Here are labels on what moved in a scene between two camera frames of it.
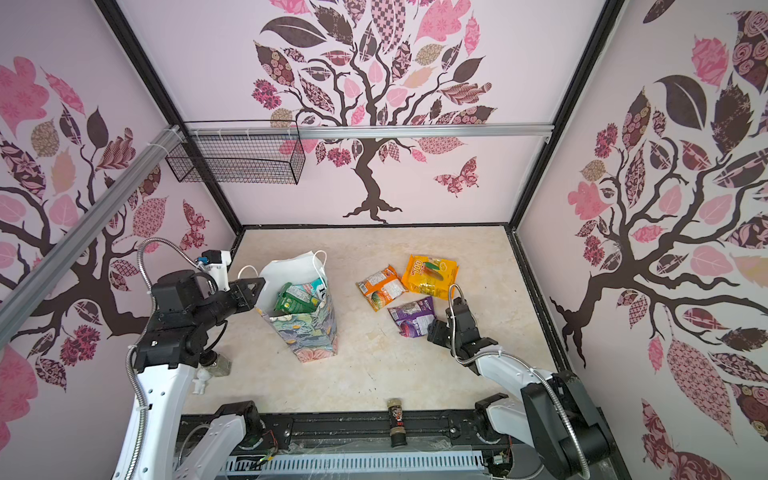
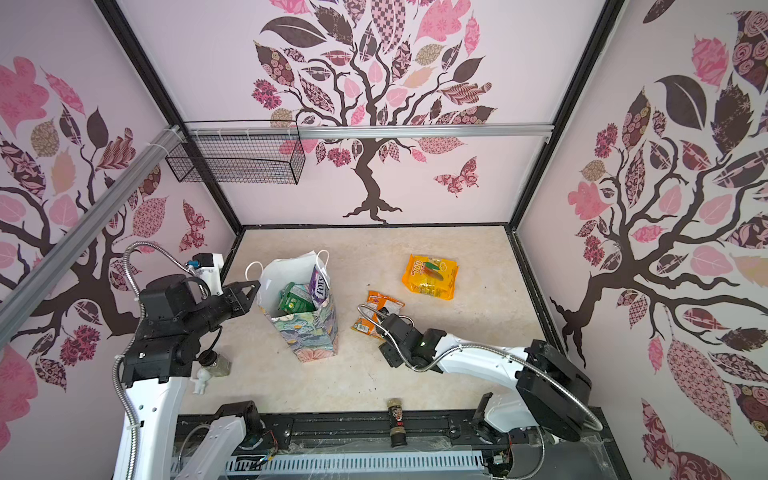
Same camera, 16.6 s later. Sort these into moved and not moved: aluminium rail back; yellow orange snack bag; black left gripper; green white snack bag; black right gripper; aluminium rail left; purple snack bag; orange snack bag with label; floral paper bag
Moved: purple snack bag; black right gripper; orange snack bag with label
Not moved: green white snack bag; black left gripper; aluminium rail back; yellow orange snack bag; aluminium rail left; floral paper bag
